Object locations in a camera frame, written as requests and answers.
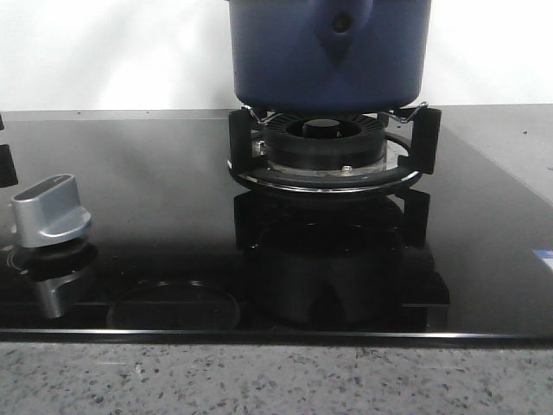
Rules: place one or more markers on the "dark blue cooking pot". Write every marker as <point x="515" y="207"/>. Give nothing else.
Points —
<point x="328" y="56"/>

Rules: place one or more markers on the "black right gas burner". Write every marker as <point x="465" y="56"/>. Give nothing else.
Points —
<point x="332" y="155"/>

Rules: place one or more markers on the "black glass gas stove top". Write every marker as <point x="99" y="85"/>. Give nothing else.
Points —
<point x="178" y="252"/>

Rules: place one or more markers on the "silver stove control knob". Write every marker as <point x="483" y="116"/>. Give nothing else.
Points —
<point x="49" y="213"/>

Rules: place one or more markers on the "blue white label sticker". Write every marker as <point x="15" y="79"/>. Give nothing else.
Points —
<point x="546" y="256"/>

